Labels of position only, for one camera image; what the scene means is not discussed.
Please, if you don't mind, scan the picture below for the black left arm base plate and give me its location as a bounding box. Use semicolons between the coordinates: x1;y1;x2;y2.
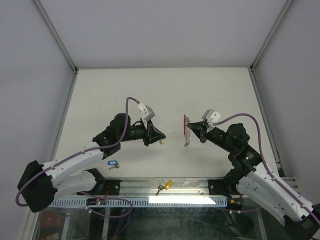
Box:
95;179;122;196

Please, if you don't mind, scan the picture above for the right aluminium frame post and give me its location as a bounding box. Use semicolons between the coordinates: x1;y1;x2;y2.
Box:
250;0;295;72

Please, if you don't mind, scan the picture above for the metal keyring holder red handle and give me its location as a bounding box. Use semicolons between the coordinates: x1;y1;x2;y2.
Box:
183;115;190;147

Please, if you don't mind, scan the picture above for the left aluminium frame post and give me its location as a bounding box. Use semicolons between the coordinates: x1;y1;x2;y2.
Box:
31;0;78;73

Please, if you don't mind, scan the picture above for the blue tag key on table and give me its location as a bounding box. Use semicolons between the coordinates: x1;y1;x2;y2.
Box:
107;160;120;170

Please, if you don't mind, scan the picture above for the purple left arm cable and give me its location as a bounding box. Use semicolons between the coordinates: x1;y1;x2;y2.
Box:
14;96;141;206

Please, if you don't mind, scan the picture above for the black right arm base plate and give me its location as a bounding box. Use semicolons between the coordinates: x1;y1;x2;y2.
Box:
207;178;240;198

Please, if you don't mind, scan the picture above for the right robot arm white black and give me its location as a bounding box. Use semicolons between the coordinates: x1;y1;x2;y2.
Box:
185;121;320;240

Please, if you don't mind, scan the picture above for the aluminium frame post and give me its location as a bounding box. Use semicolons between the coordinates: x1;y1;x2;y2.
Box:
250;0;295;72
31;0;78;73

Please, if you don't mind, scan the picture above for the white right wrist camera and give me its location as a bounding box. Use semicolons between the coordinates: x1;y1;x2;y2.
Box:
202;109;221;126

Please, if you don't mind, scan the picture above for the aluminium mounting rail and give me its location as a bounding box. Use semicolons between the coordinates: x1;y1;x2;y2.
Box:
49;176;298;200

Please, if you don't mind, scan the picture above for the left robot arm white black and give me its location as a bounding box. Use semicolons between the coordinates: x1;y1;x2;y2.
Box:
15;113;166;213

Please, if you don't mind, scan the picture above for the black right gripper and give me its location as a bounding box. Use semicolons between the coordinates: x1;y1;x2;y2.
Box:
186;120;235;154

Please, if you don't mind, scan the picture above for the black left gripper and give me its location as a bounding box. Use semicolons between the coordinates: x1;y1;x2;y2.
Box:
118;119;166;147

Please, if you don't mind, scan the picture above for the white slotted cable duct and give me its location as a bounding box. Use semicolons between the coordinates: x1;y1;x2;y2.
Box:
50;195;228;209

